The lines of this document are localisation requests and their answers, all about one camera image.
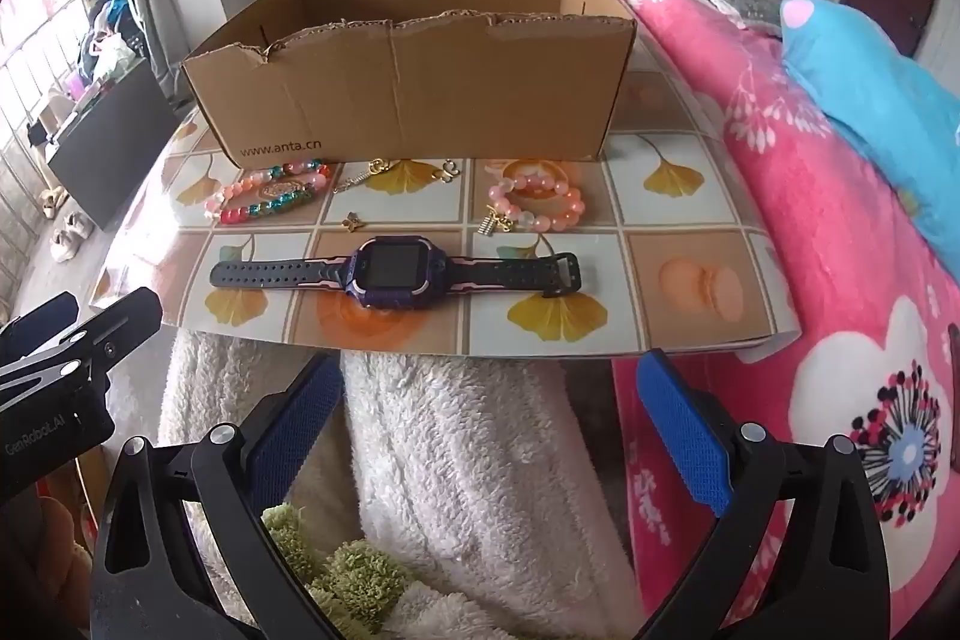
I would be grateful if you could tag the brown cardboard box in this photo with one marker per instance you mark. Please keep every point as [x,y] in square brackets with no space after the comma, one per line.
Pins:
[420,85]

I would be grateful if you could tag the silver ladder charm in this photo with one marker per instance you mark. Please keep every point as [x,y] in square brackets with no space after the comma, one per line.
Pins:
[490,229]

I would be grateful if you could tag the blue pillow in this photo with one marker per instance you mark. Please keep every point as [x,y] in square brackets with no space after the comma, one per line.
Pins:
[885,100]

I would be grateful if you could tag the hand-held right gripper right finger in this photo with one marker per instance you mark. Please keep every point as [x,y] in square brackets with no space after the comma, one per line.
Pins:
[682,437]

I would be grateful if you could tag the pink floral blanket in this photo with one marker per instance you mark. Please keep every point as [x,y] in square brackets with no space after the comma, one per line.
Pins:
[825,197]

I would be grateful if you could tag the gold key-shaped charm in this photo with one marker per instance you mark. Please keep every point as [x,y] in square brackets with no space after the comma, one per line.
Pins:
[360,177]

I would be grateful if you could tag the white slipper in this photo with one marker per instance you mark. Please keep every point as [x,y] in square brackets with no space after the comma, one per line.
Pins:
[54,201]
[71,235]

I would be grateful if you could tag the white fluffy blanket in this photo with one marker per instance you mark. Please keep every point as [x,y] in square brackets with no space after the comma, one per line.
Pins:
[450,460]

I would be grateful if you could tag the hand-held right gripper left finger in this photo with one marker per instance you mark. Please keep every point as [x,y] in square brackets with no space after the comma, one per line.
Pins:
[296,430]

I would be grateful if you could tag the black flat panel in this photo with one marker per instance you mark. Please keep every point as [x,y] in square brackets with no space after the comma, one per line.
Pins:
[112,145]

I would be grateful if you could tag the small gold butterfly charm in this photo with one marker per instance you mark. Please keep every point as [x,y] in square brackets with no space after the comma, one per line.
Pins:
[351,222]

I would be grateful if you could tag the pile of clothes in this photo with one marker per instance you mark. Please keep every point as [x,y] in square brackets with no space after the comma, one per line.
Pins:
[112,25]

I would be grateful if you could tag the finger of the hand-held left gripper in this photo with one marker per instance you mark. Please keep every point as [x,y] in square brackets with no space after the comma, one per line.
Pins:
[41,321]
[120,325]

